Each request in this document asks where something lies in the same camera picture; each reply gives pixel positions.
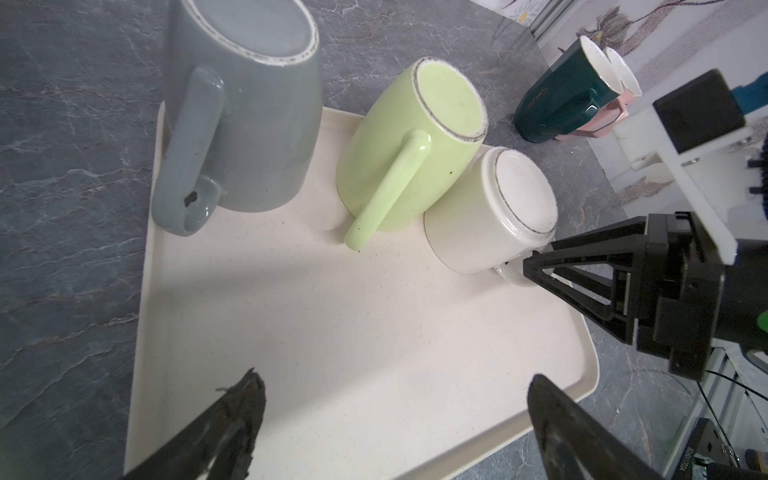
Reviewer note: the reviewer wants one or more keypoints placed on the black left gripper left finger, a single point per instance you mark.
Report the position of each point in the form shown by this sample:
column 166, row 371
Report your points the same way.
column 218, row 444

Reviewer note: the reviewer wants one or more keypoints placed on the white mug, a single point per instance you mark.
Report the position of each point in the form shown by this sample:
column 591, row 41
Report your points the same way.
column 499, row 212

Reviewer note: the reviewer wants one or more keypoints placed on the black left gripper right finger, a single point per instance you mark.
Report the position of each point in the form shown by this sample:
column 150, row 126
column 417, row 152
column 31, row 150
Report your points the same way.
column 572, row 443

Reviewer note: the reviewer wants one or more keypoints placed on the grey mug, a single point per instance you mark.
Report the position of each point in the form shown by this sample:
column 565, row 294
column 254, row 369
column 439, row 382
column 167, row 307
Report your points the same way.
column 242, row 87

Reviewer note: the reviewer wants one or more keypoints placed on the dark green mug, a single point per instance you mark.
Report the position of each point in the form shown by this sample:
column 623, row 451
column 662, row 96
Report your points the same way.
column 569, row 94

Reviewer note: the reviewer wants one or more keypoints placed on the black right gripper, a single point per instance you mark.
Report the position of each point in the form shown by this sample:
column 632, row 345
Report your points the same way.
column 682, row 280

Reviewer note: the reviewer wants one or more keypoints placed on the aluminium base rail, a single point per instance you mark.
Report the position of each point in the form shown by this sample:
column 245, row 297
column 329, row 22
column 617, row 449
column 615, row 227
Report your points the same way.
column 727, row 423

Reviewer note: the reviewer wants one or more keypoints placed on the pink mug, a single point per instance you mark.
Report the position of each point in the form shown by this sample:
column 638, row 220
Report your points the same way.
column 615, row 111

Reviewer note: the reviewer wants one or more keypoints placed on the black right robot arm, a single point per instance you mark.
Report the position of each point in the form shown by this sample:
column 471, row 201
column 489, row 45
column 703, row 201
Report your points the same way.
column 742, row 315

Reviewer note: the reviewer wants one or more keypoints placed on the beige plastic tray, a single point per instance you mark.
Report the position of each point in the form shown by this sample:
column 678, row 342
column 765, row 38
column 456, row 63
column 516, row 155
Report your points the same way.
column 378, row 364

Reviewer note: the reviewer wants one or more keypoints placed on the light green mug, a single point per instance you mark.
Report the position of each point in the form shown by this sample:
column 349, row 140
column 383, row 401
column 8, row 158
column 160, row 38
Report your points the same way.
column 411, row 147

